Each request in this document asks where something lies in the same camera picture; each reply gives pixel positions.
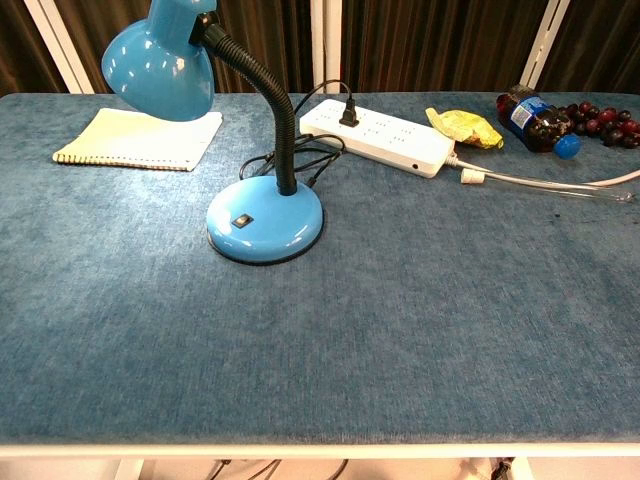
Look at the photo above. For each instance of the blue gooseneck desk lamp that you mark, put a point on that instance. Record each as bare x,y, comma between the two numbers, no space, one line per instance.
265,220

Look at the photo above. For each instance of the blue fabric table cloth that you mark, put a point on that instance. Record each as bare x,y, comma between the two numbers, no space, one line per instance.
320,320

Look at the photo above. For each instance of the white power strip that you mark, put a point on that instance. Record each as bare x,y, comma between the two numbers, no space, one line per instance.
380,135

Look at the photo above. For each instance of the yellow snack wrapper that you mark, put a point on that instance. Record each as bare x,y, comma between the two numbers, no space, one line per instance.
465,127

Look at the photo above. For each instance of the spiral bound paper notebook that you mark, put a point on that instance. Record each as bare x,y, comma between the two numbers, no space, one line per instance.
140,140

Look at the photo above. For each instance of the dark brown curtain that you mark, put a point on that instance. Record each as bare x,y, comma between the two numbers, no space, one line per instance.
430,45

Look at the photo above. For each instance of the cola bottle with blue cap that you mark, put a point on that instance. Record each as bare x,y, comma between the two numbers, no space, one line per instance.
540,125

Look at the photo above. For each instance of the bunch of dark red grapes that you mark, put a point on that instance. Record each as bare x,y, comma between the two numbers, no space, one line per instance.
607,122

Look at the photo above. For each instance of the white metal frame post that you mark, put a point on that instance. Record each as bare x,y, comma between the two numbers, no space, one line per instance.
545,40
325,45
60,40

